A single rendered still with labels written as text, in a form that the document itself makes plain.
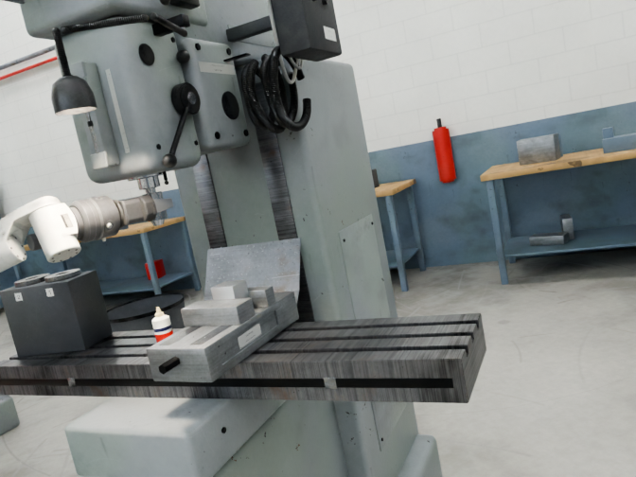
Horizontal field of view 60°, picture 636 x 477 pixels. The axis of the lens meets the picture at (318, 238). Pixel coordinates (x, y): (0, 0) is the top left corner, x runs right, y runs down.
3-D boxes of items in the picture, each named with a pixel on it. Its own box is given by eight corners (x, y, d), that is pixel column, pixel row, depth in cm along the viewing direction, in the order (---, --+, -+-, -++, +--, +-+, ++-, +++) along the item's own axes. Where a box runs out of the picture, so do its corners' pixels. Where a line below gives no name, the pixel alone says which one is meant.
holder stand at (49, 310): (85, 350, 143) (65, 275, 140) (17, 358, 149) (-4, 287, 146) (113, 333, 155) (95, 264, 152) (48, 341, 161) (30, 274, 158)
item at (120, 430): (203, 491, 104) (188, 433, 103) (74, 477, 120) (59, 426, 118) (312, 376, 149) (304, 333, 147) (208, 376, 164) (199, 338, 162)
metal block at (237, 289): (238, 312, 120) (232, 286, 119) (216, 313, 123) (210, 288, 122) (251, 305, 124) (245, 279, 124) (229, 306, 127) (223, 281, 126)
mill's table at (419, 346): (468, 404, 93) (461, 360, 92) (-5, 395, 147) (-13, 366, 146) (486, 349, 114) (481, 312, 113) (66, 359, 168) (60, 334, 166)
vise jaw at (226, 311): (239, 325, 113) (236, 306, 112) (184, 326, 120) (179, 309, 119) (256, 314, 118) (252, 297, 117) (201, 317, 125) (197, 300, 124)
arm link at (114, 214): (151, 185, 119) (98, 195, 111) (162, 229, 120) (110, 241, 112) (123, 190, 128) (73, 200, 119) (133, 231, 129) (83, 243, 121)
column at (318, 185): (392, 576, 167) (289, 49, 144) (259, 555, 187) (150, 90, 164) (430, 476, 212) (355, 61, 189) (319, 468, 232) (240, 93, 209)
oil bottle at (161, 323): (169, 355, 125) (158, 309, 123) (156, 355, 127) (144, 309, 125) (181, 348, 129) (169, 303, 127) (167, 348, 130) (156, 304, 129)
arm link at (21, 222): (48, 191, 108) (-16, 222, 107) (66, 231, 107) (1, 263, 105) (63, 200, 114) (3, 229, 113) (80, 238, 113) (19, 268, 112)
